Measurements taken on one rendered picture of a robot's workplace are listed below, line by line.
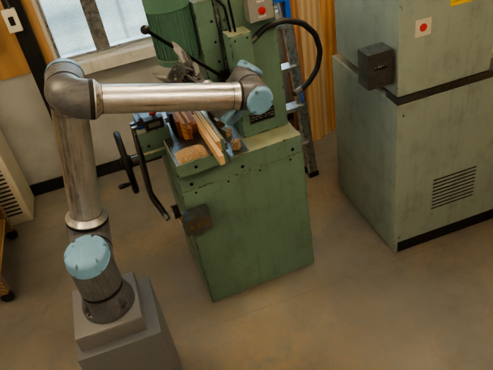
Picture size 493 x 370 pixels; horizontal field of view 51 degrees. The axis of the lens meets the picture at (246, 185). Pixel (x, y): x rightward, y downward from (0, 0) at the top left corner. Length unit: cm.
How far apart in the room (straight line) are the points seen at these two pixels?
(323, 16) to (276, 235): 156
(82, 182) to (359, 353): 140
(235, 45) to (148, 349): 118
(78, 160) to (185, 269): 132
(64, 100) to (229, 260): 131
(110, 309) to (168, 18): 108
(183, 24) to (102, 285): 101
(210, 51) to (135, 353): 119
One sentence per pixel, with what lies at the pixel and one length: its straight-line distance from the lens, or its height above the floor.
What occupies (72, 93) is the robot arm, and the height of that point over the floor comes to 143.
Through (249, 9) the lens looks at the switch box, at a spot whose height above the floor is 138.
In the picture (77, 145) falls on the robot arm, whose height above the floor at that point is 121.
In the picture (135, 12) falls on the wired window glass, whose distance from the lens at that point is 353.
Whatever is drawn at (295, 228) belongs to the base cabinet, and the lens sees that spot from 259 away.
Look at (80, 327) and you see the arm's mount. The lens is 197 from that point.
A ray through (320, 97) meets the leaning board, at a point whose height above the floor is 30.
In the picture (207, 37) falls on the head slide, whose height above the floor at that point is 128.
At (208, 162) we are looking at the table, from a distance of 209.
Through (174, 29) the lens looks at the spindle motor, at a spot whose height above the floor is 135.
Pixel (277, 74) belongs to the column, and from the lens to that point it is 226.
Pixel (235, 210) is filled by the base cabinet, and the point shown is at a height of 52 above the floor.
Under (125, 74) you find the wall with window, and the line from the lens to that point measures 357.
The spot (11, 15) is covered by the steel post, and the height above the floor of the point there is 123.
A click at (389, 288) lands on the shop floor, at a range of 268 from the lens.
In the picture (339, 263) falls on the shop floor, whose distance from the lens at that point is 279.
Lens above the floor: 201
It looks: 36 degrees down
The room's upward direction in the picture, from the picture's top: 11 degrees counter-clockwise
